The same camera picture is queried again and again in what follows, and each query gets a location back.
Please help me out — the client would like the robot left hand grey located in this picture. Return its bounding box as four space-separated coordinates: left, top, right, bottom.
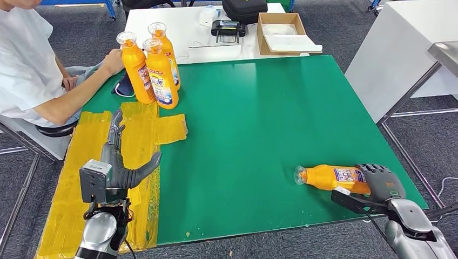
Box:
100 108 163 190

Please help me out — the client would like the person's left hand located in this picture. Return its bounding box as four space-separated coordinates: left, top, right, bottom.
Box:
61 76 79 92

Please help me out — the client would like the robot right hand grey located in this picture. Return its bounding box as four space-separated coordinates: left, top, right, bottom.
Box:
355 163 407 204

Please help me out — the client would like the person's right hand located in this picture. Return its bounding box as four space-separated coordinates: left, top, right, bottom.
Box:
102 49 125 77

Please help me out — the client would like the orange detergent bottle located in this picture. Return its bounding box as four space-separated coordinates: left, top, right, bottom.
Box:
116 31 157 105
143 38 180 110
294 164 372 196
148 22 181 92

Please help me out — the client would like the tablet with dark blue cover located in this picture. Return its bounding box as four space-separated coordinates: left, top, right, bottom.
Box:
111 72 135 98

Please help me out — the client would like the yellow taped cardboard sheet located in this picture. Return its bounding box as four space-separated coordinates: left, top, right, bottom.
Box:
35 101 188 259

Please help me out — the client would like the person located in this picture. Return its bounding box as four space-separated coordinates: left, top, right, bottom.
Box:
0 0 125 128

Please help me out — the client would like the black stool seat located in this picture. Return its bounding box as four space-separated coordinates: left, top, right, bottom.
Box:
35 120 78 138

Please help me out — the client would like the black chair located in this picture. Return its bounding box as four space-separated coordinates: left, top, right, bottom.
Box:
120 0 177 18

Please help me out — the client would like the white bench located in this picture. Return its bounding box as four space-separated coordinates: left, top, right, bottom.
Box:
0 114 71 161

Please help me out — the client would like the blue metal rack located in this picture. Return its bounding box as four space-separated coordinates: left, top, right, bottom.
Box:
39 0 117 21

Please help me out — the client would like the white table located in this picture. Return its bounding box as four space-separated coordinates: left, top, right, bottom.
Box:
123 3 310 66

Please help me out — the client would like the flat white box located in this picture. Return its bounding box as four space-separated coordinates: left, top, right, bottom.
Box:
187 43 243 64

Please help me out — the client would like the white plastic pack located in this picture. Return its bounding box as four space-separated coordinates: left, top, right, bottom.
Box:
199 4 221 28

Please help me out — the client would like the black remote controller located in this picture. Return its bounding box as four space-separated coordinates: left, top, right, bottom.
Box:
211 19 247 44

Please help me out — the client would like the white cabinet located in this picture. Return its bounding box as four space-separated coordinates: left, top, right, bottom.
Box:
345 0 458 124

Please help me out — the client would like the green table mat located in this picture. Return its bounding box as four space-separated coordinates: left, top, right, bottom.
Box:
81 54 429 246

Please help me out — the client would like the black carrying case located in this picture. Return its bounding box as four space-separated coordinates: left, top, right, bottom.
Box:
221 0 268 25

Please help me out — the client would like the stainless steel table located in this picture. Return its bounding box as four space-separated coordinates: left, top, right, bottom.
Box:
376 40 458 211

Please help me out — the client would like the open cardboard box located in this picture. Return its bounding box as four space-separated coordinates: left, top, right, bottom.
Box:
256 12 324 57

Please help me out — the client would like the white sheet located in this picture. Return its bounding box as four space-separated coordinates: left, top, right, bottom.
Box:
264 33 324 53

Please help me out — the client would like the white plastic bag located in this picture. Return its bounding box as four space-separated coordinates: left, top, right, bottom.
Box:
262 23 298 36

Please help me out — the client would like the green plastic crate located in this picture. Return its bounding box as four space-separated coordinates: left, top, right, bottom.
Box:
266 0 292 12

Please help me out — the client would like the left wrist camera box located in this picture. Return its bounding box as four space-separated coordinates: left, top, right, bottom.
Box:
79 160 113 204

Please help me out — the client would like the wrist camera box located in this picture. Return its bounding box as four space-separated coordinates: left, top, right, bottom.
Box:
331 186 389 215
79 160 113 204

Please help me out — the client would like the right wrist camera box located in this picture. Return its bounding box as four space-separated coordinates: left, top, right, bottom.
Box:
331 186 389 215

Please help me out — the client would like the white floor cable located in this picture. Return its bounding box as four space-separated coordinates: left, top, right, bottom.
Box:
429 176 458 224

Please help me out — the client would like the metal frame leg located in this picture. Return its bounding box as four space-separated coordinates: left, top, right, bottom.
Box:
0 121 62 251

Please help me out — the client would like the blue cart frame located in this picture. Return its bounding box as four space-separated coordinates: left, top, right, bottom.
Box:
366 0 383 16

